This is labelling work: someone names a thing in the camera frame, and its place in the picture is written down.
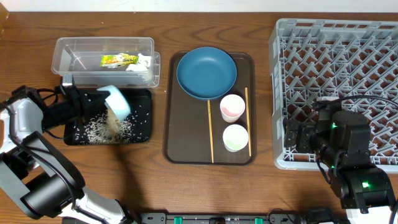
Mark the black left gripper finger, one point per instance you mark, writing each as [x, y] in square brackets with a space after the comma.
[94, 112]
[93, 95]

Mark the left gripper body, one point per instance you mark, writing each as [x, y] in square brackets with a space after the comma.
[67, 111]

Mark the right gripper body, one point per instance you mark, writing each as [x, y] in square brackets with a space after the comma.
[306, 131]

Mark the rice pile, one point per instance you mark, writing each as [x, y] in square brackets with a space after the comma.
[109, 130]

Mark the light blue bowl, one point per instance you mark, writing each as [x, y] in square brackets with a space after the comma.
[116, 102]

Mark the yellow green snack wrapper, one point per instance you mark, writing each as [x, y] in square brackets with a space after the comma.
[118, 60]

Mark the pale green cup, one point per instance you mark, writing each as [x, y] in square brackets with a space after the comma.
[235, 138]

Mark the white tissue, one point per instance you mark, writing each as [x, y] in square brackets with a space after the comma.
[142, 65]

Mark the pink cup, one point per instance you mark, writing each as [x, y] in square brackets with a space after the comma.
[232, 107]

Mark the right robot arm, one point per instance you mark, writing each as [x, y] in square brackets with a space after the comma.
[340, 140]

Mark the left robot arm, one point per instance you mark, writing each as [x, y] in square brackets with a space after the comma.
[35, 175]

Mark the grey dishwasher rack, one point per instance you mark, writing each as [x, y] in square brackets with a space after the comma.
[353, 60]

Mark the black tray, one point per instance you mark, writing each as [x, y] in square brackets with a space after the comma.
[140, 102]

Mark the clear plastic bin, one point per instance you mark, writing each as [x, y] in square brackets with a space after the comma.
[81, 56]

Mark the right wooden chopstick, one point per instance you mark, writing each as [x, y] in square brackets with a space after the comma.
[248, 120]

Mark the wooden chopstick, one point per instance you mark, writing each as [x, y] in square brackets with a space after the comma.
[248, 120]
[210, 131]

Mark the brown serving tray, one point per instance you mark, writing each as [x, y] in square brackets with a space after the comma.
[186, 136]

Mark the left wooden chopstick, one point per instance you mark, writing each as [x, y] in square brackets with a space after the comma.
[210, 131]

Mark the dark blue plate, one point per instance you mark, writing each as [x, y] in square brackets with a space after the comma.
[206, 73]

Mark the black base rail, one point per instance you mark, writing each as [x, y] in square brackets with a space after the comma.
[274, 218]

